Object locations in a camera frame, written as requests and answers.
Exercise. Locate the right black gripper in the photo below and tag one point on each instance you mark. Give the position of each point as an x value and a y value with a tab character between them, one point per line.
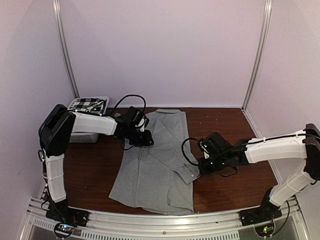
203	168

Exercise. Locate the aluminium corner post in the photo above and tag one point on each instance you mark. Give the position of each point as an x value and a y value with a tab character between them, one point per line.
64	48
264	31

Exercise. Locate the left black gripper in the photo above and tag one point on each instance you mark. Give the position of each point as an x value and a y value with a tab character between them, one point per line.
145	142

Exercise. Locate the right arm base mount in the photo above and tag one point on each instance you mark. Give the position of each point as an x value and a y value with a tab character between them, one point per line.
262	219

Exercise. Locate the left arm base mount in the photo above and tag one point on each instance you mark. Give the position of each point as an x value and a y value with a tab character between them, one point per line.
66	225

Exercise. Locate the grey long sleeve shirt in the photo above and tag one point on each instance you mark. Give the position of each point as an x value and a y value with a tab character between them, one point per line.
159	178

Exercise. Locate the aluminium front rail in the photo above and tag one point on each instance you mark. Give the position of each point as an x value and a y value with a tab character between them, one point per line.
223	225

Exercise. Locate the right aluminium corner post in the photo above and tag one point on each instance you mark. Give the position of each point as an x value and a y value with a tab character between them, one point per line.
264	31

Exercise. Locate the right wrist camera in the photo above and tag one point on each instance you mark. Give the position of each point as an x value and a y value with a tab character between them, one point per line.
203	149

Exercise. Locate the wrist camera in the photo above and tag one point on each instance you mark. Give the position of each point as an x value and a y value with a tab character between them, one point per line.
203	149
143	124

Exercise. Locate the black white checkered shirt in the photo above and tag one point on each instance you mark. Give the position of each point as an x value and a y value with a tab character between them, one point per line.
89	105

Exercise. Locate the left aluminium corner post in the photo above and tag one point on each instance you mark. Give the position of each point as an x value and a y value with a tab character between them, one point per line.
64	48

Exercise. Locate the white plastic basket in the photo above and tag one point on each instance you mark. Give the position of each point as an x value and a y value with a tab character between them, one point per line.
87	126

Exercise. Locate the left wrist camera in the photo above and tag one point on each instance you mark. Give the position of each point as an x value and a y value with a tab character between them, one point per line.
143	124

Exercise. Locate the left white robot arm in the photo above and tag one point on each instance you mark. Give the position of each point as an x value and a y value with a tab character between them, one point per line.
61	123

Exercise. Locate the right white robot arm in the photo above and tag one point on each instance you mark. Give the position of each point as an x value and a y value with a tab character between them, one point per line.
303	144

